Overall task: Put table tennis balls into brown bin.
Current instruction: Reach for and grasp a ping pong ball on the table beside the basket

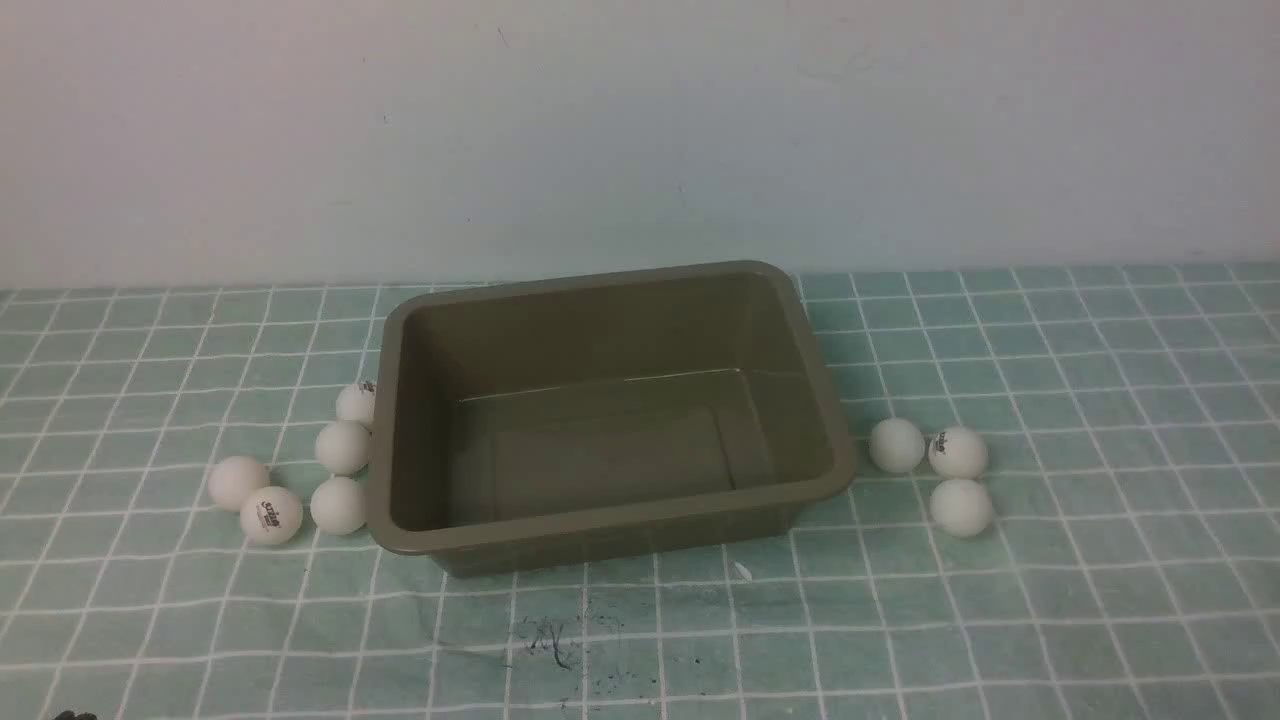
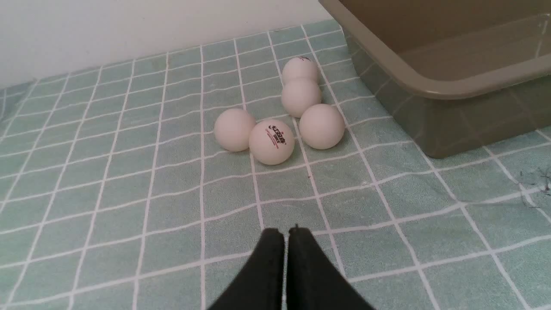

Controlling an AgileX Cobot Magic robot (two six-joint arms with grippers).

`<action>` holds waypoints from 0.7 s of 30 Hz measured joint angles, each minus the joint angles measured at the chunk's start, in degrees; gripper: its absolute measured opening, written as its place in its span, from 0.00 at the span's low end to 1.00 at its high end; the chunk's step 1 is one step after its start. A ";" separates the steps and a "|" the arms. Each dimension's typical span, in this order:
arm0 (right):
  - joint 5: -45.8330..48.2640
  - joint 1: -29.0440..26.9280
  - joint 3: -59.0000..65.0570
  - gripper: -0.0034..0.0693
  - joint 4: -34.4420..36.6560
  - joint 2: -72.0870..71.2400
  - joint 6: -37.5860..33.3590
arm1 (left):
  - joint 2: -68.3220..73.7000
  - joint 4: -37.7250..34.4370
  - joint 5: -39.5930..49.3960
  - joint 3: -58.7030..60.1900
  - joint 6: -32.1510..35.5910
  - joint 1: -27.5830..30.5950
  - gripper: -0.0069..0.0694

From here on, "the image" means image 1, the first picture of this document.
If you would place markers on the green checkered tablecloth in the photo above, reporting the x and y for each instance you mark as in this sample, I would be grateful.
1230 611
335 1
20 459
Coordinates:
1131 573

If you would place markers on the olive green plastic bin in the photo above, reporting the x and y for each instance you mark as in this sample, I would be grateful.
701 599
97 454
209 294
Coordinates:
527 425

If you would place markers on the white ball with logo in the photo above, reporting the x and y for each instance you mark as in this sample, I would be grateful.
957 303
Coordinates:
958 453
271 516

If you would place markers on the white ball plain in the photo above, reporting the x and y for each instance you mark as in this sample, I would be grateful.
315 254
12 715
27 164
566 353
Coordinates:
896 446

